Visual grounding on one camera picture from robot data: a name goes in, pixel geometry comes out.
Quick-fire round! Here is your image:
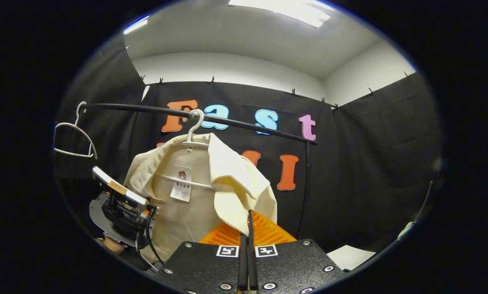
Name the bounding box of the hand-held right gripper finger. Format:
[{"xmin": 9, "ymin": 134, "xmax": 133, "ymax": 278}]
[
  {"xmin": 156, "ymin": 223, "xmax": 248, "ymax": 294},
  {"xmin": 248, "ymin": 209, "xmax": 347, "ymax": 294}
]

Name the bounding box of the cream collared shirt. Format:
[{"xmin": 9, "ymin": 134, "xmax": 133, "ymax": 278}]
[{"xmin": 123, "ymin": 133, "xmax": 278, "ymax": 264}]

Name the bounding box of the empty white hanger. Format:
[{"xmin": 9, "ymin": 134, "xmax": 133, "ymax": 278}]
[{"xmin": 53, "ymin": 101, "xmax": 98, "ymax": 160}]

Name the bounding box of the white hanger with shirt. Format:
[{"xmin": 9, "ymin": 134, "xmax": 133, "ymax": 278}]
[{"xmin": 154, "ymin": 108, "xmax": 216, "ymax": 190}]

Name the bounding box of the black clothes rack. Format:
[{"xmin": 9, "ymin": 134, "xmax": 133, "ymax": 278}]
[{"xmin": 82, "ymin": 103, "xmax": 318, "ymax": 239}]

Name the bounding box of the white cabinet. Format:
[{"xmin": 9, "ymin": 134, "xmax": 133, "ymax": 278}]
[{"xmin": 327, "ymin": 244, "xmax": 377, "ymax": 271}]

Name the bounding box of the black backdrop cloth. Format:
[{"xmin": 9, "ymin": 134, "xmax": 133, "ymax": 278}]
[{"xmin": 52, "ymin": 37, "xmax": 442, "ymax": 262}]

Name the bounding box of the small ceiling light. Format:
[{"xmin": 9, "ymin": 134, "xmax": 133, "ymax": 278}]
[{"xmin": 123, "ymin": 15, "xmax": 150, "ymax": 35}]

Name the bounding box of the large ceiling light panel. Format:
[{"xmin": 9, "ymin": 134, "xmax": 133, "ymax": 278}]
[{"xmin": 227, "ymin": 0, "xmax": 332, "ymax": 28}]

